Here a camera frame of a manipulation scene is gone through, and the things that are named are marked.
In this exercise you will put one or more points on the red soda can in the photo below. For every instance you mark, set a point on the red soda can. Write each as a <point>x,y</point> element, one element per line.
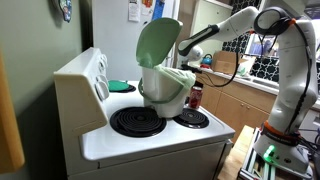
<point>195,98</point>

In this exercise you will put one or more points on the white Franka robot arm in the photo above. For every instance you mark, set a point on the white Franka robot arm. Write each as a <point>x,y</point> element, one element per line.
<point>296,76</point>

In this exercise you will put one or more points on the white bin with green lid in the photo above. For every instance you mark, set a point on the white bin with green lid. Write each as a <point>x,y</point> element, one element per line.
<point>160,90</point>

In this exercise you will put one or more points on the large black coil burner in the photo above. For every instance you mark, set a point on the large black coil burner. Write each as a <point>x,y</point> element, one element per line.
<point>138,121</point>

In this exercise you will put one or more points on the green round pad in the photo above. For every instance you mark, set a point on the green round pad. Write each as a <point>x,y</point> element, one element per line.
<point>118,85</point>

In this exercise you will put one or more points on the blue kettle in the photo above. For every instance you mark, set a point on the blue kettle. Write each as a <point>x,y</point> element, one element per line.
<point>206,60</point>

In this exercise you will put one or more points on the white electric stove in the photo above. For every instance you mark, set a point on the white electric stove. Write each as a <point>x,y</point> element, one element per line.
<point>150,146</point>

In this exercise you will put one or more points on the white refrigerator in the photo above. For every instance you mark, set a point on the white refrigerator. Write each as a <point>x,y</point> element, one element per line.
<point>113,43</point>

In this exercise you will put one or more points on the cardboard box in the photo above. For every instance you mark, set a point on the cardboard box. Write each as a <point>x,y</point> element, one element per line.
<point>226,61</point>

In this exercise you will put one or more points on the white tall cabinet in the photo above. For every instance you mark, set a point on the white tall cabinet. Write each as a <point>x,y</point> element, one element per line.
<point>210,26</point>

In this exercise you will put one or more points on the blue paper on refrigerator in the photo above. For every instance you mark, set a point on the blue paper on refrigerator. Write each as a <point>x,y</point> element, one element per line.
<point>157,9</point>

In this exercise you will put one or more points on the wooden kitchen base cabinets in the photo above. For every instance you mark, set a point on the wooden kitchen base cabinets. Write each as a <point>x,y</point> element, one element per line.
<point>240,106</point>

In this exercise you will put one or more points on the white paper on refrigerator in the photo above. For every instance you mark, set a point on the white paper on refrigerator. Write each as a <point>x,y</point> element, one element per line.
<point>134,10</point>

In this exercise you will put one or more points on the orange and white paper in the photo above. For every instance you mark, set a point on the orange and white paper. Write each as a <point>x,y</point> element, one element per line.
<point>147,7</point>

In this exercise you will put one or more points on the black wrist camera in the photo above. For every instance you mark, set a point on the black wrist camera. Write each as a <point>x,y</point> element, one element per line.
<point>191,68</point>

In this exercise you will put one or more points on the colourful decorative wall plate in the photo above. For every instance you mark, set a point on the colourful decorative wall plate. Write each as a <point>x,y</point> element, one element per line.
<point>65,8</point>

